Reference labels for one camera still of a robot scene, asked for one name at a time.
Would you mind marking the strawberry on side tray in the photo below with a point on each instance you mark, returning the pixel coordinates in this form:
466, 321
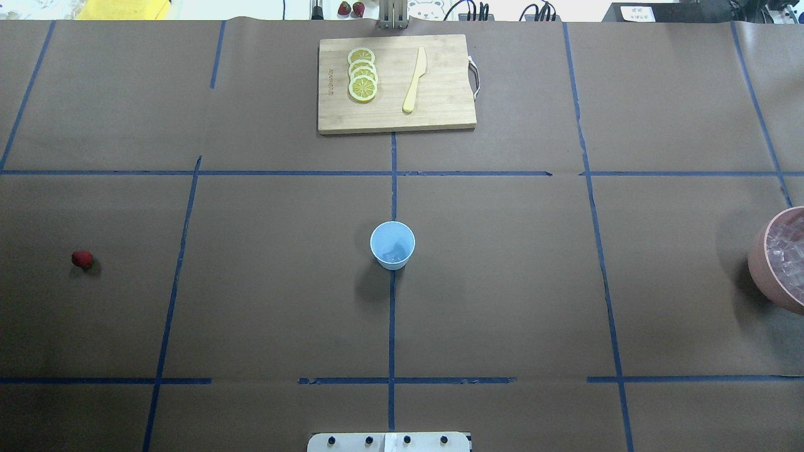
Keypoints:
344, 9

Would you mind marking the light blue paper cup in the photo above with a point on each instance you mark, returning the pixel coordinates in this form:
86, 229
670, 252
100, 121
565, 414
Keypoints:
392, 235

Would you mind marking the yellow plastic knife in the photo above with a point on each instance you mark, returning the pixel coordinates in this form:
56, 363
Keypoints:
418, 72

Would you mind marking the bamboo cutting board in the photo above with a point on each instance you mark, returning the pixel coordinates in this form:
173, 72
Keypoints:
445, 100

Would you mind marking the lemon slice nearest board edge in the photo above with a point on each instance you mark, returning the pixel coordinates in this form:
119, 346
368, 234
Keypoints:
361, 54

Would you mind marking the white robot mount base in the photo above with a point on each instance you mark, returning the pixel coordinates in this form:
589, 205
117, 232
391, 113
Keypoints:
391, 441

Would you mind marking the yellow cloth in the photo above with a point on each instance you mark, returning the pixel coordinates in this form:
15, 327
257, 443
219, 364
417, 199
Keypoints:
124, 10

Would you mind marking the pink bowl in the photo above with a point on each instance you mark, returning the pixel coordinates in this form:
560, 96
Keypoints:
761, 271

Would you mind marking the ice cubes in bowl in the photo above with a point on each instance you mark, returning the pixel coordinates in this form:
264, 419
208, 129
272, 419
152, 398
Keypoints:
785, 253

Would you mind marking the lemon slice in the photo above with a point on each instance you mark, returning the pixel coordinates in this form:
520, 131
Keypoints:
363, 75
363, 90
358, 64

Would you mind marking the front lemon slice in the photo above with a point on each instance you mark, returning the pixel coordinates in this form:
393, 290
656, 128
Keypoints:
363, 90

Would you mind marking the aluminium frame post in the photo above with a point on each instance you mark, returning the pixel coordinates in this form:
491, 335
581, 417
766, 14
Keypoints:
393, 15

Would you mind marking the white bear sticker sheet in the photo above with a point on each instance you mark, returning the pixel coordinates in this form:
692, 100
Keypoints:
430, 10

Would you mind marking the black box with label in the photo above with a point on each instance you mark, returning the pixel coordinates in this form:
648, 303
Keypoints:
675, 12

